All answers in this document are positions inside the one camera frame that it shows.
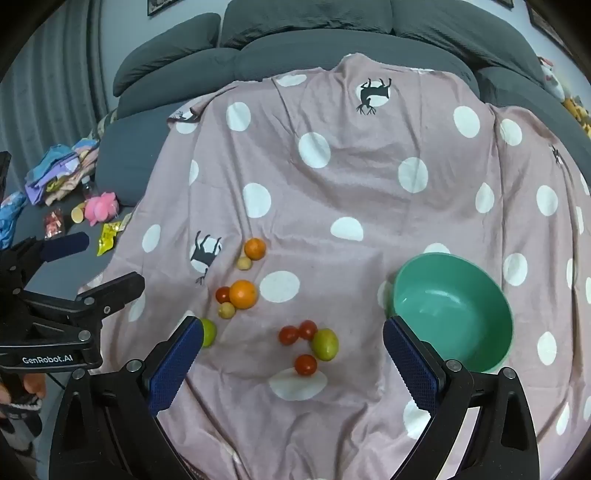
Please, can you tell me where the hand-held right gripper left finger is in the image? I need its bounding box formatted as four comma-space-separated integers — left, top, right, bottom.
48, 316, 204, 480

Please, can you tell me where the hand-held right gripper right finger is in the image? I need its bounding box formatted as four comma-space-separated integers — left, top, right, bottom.
383, 316, 541, 480

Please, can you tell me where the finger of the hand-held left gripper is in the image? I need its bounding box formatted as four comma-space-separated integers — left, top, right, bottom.
0, 232, 90, 289
21, 271, 146, 330

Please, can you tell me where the green lime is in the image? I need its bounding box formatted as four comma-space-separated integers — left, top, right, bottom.
199, 318, 218, 348

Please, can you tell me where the green bowl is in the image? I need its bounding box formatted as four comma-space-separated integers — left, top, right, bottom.
392, 253, 515, 374

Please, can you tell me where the green olive-like tomato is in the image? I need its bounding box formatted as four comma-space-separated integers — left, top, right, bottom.
311, 328, 339, 361

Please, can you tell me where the orange cherry tomato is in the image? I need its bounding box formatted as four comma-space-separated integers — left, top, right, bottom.
229, 280, 257, 309

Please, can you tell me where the person's left hand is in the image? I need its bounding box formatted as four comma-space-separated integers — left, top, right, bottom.
0, 371, 48, 418

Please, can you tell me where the red snack packet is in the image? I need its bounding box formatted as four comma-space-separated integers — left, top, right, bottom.
44, 209, 65, 240

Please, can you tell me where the yellow snack packet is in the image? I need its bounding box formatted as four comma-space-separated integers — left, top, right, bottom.
96, 220, 123, 256

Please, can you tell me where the blue patterned cloth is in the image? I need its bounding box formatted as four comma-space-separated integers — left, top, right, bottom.
0, 191, 28, 250

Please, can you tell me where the pile of colourful clothes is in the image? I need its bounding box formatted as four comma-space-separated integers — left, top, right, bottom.
25, 138, 100, 206

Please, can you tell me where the grey sofa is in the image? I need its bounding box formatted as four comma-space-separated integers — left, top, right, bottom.
0, 0, 591, 301

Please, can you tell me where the pink polka dot blanket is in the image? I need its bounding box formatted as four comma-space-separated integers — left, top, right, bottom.
78, 53, 591, 480

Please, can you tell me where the yellow plush toy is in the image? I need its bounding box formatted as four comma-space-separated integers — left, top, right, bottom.
562, 95, 591, 139

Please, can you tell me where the white and pink plush toy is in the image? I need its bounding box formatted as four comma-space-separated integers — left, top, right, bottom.
538, 55, 566, 100

